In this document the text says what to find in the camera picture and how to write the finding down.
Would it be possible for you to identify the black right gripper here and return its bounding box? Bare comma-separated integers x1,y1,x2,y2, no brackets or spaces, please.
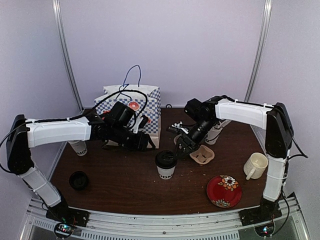
174,118,217,160

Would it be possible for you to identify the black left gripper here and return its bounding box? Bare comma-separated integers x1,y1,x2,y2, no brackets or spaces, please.
110,124,156,152

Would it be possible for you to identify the black plastic cup lid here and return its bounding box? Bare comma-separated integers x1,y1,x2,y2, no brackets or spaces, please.
155,150,178,169

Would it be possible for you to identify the white paper coffee cup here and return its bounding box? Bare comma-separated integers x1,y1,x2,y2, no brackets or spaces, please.
156,164,176,180

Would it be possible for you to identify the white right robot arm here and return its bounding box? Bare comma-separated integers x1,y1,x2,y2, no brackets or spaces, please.
168,95,294,221

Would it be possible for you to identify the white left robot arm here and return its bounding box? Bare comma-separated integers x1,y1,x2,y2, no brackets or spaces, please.
1,113,156,222

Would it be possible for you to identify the brown pulp cup carrier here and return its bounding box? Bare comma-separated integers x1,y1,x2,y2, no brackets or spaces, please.
189,145,215,166

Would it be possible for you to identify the white cup holding straws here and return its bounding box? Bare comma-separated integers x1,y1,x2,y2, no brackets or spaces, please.
205,123,223,145

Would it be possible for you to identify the blue checkered paper bag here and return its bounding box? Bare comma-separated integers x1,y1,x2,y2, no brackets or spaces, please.
93,72,161,149

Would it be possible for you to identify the white stacked paper cup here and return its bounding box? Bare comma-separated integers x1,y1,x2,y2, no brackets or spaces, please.
68,140,88,157

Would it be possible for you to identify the red floral plate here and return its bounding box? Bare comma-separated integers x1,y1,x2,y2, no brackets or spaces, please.
206,175,243,209

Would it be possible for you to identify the black plastic lid stack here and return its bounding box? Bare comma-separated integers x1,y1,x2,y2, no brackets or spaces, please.
69,171,89,191

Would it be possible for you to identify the cream ceramic mug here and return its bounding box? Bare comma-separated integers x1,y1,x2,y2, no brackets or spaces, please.
243,152,269,181

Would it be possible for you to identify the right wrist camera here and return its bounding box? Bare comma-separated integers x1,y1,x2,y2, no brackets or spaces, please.
166,121,190,135

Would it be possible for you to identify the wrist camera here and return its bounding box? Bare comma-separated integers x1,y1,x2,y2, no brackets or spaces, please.
131,115,149,134
166,121,190,135

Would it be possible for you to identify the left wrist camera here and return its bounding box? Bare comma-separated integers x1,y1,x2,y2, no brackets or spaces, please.
131,115,149,134

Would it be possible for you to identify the aluminium front rail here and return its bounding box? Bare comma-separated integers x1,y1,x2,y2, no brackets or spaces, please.
17,197,311,240

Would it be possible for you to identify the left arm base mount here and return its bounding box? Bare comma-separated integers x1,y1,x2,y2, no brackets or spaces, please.
45,198,90,227

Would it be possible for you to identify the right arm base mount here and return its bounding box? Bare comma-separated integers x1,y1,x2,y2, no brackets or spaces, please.
238,196,282,226

